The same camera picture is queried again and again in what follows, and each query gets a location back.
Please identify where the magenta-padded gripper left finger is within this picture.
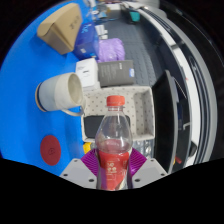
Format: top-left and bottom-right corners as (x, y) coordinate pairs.
(59, 148), (101, 190)

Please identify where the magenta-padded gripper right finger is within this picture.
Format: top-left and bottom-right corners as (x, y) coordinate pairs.
(127, 148), (169, 190)

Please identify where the clear bottle with red drink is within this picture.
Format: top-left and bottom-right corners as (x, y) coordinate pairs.
(94, 95), (134, 192)

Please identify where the grey small-parts drawer cabinet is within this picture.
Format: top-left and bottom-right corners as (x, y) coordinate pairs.
(131, 138), (156, 162)

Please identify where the flat round red coaster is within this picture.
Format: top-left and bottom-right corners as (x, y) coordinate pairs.
(39, 134), (62, 167)

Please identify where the black rectangular speaker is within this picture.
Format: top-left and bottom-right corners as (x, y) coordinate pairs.
(83, 114), (111, 138)

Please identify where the black shelf unit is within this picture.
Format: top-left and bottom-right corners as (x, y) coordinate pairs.
(151, 69), (201, 174)

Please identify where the white pegboard bin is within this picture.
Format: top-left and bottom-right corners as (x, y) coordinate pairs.
(80, 84), (156, 144)

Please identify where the grey ceramic mug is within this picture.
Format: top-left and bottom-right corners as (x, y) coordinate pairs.
(34, 72), (87, 118)

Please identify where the white box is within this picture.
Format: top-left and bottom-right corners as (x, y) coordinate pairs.
(75, 58), (101, 92)

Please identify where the dark grey box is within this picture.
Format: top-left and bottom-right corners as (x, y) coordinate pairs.
(97, 59), (136, 88)

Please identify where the purple plastic bag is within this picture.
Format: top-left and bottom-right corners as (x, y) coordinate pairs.
(98, 37), (127, 63)

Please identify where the blue box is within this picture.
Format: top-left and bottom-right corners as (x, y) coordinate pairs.
(73, 23), (101, 61)

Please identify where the brown cardboard box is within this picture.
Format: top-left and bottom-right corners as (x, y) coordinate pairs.
(36, 3), (84, 56)

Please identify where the teal object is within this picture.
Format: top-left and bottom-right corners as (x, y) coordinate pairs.
(128, 10), (141, 24)

